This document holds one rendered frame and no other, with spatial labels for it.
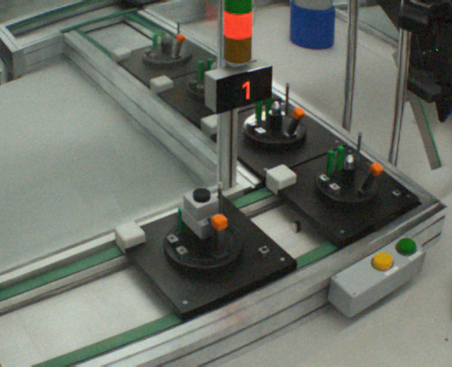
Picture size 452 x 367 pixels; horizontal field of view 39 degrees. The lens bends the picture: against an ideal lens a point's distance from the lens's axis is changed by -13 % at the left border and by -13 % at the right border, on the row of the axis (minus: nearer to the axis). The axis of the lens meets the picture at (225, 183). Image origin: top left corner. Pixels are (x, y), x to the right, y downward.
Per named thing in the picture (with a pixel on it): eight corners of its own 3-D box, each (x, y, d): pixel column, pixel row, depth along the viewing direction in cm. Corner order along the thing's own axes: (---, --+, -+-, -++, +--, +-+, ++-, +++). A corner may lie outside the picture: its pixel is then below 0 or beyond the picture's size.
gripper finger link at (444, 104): (456, 96, 110) (434, 81, 114) (446, 100, 108) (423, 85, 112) (452, 128, 114) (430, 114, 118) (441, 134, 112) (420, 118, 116)
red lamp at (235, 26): (257, 36, 121) (257, 12, 118) (233, 41, 118) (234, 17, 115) (240, 27, 124) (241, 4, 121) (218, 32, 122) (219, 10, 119)
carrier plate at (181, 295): (296, 269, 125) (297, 260, 124) (182, 321, 114) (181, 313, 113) (222, 201, 141) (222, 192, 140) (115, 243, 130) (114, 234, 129)
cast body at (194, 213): (223, 231, 122) (223, 197, 118) (201, 240, 120) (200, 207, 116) (196, 205, 127) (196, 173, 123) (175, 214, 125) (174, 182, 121)
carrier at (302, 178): (418, 205, 140) (427, 156, 133) (339, 249, 129) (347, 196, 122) (349, 151, 156) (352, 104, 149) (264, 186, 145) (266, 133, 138)
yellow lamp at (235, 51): (257, 59, 123) (257, 36, 121) (233, 65, 121) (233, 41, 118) (240, 50, 127) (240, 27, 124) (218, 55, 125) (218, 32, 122)
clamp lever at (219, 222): (227, 253, 121) (227, 218, 116) (218, 258, 120) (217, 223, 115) (216, 243, 123) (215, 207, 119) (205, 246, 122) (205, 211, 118)
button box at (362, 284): (421, 272, 130) (427, 249, 126) (348, 319, 120) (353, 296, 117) (400, 254, 135) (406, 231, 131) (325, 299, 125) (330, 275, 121)
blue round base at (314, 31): (343, 45, 227) (344, 9, 219) (309, 53, 220) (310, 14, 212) (314, 30, 238) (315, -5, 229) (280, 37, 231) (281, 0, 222)
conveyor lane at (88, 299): (409, 235, 146) (417, 199, 140) (63, 398, 107) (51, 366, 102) (331, 173, 165) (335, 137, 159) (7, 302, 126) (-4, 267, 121)
